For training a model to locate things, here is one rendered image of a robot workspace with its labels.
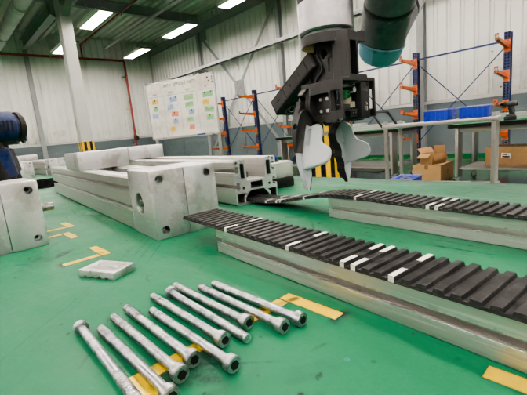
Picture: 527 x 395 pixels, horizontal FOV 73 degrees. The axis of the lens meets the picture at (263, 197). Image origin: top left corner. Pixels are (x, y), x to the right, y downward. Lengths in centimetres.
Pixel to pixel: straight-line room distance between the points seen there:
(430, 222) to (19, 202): 54
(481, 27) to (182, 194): 808
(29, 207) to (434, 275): 52
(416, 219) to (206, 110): 587
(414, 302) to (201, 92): 613
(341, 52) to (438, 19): 824
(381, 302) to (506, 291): 7
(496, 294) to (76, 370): 25
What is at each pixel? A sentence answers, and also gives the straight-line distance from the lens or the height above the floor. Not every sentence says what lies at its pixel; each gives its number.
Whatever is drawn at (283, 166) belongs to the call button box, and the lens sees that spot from 84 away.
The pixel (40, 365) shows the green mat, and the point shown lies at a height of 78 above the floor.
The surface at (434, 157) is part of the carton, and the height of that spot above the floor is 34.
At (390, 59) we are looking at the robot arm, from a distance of 68.
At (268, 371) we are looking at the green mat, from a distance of 22.
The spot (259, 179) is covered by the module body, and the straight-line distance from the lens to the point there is 70.
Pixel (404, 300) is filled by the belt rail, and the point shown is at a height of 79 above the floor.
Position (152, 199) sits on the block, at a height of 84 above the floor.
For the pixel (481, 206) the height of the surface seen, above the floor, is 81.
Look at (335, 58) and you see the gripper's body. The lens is 51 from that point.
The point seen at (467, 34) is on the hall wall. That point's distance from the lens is 848.
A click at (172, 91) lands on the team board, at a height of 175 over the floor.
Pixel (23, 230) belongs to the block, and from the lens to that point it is 61.
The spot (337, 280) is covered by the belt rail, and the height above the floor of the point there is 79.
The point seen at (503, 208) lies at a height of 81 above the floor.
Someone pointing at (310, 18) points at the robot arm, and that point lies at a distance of 53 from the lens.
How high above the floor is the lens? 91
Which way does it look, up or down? 10 degrees down
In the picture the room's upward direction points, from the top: 5 degrees counter-clockwise
